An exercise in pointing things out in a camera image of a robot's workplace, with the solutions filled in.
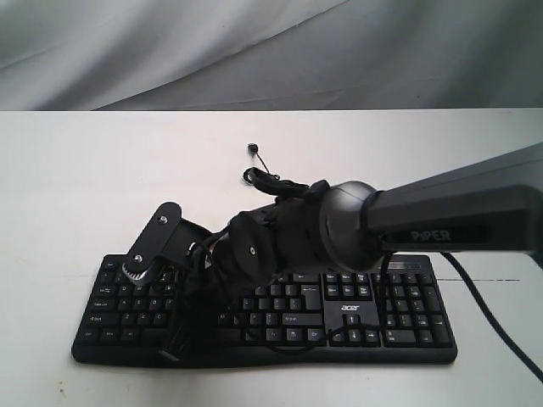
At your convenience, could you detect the black keyboard usb cable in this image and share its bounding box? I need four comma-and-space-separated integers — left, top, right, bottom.
242, 142, 311, 196

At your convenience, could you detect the black acer keyboard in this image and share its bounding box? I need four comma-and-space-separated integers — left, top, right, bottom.
71, 254, 457, 368

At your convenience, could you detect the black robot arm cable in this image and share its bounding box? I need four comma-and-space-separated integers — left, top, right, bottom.
228, 167, 543, 382

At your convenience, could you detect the grey backdrop cloth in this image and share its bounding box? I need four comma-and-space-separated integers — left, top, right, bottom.
1, 1, 542, 110

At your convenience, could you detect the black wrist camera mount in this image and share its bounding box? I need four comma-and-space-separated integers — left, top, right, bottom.
121, 202, 211, 286

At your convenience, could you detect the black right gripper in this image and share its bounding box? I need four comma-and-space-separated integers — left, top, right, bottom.
159, 207, 280, 362

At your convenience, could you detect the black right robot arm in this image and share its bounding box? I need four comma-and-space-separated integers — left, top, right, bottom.
160, 145, 542, 367

